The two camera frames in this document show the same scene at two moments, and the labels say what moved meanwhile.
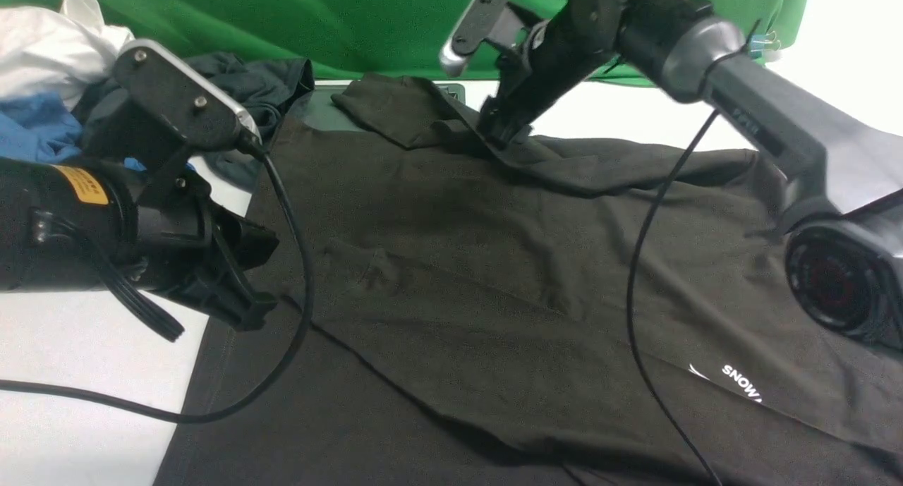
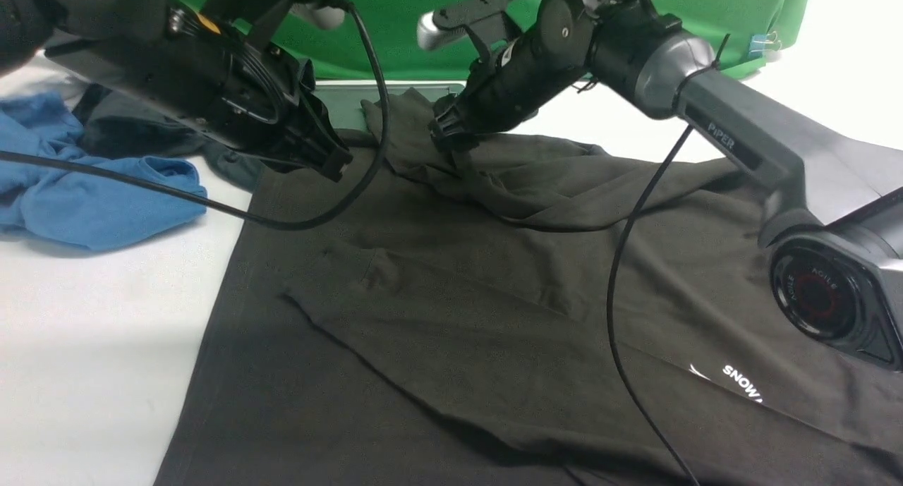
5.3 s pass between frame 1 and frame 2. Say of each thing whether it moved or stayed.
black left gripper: moved
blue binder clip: stayed
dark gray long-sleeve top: stayed
